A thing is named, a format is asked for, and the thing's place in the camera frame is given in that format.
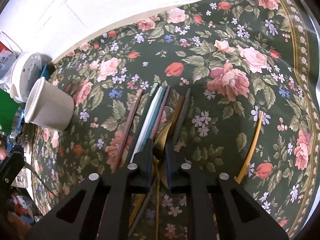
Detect yellow bamboo chopstick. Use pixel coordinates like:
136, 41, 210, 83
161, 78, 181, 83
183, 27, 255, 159
236, 111, 264, 184

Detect white ceramic utensil cup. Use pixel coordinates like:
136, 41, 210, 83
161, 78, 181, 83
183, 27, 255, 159
24, 77, 74, 131

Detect silver metal chopstick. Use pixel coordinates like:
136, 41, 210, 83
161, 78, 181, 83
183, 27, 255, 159
130, 86, 163, 163

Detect silver fork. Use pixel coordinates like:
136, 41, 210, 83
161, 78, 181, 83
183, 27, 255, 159
112, 88, 143, 173

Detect teal metal chopstick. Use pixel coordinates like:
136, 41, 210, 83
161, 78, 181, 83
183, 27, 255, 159
146, 86, 165, 139

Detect dark reddish chopstick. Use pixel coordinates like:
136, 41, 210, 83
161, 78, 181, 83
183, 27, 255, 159
150, 86, 171, 139

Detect brown wooden chopstick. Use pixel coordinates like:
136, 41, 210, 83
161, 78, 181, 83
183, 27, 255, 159
172, 88, 191, 145

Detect green box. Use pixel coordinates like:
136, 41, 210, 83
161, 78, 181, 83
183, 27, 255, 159
0, 89, 20, 134

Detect white perforated lid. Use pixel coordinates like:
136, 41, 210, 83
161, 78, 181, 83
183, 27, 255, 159
9, 52, 52, 103

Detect floral dark green tablecloth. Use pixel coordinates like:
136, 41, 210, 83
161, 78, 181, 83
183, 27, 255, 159
31, 0, 319, 239

